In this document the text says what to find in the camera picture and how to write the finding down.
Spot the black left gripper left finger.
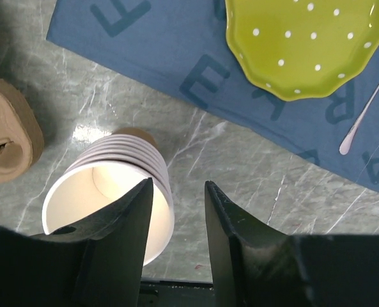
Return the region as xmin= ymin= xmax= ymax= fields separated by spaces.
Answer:
xmin=0 ymin=179 xmax=153 ymax=306

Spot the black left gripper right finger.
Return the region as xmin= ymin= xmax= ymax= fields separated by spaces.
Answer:
xmin=205 ymin=181 xmax=379 ymax=306

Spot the stack of brown paper cups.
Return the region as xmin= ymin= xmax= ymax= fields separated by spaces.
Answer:
xmin=42 ymin=127 xmax=174 ymax=265

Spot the brown cardboard cup carrier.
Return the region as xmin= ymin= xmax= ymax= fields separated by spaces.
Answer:
xmin=0 ymin=79 xmax=44 ymax=184

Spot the green polka dot plate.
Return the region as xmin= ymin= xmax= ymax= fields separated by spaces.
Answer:
xmin=226 ymin=0 xmax=379 ymax=102

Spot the blue letter placemat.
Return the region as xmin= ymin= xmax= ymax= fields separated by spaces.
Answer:
xmin=47 ymin=1 xmax=379 ymax=191

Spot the silver spoon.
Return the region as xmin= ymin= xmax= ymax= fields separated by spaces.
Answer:
xmin=339 ymin=83 xmax=379 ymax=155

